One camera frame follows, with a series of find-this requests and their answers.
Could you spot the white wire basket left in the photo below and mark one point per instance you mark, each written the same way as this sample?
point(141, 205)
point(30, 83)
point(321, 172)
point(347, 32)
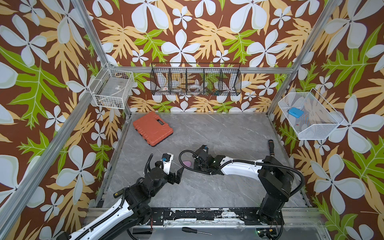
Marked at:
point(111, 88)

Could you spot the black wire basket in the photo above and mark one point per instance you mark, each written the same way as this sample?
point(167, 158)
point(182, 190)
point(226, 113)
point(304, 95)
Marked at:
point(209, 79)

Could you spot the black handled screwdriver on table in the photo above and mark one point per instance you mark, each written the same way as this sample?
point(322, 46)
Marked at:
point(271, 147)

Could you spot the red plastic tool case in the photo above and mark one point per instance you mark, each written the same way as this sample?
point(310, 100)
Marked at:
point(153, 128)

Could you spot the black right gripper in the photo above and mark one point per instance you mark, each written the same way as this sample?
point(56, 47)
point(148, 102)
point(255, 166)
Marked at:
point(201, 159)

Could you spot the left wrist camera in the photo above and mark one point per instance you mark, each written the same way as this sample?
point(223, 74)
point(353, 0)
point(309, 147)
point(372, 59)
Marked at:
point(166, 162)

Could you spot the yellow black screwdriver left edge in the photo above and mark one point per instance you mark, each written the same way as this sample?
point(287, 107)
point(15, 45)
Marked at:
point(119, 193)

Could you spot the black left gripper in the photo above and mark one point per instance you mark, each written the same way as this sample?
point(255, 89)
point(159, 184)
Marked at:
point(172, 179)

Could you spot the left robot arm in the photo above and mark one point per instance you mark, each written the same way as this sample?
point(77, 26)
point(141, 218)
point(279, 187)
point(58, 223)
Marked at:
point(133, 207)

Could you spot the white mesh basket right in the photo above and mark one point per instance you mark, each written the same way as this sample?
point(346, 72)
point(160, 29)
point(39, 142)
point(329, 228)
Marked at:
point(320, 118)

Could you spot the purple earbud charging case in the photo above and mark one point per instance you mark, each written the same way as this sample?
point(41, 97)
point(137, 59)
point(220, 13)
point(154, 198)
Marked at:
point(188, 164)

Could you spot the blue small box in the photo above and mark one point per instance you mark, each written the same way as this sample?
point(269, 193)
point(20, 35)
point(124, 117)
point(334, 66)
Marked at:
point(295, 112)

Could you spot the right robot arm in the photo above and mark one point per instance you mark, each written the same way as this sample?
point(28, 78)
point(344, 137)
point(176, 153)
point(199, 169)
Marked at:
point(280, 182)

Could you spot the aluminium frame post left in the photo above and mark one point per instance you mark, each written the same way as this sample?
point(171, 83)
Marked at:
point(95, 41)

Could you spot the aluminium frame post right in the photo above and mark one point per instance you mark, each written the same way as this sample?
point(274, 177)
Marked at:
point(314, 34)

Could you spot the black screwdriver on front rail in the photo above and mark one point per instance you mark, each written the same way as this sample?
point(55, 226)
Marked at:
point(194, 231)

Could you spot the aluminium frame post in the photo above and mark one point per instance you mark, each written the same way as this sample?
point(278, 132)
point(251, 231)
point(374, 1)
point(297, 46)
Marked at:
point(95, 41)
point(314, 34)

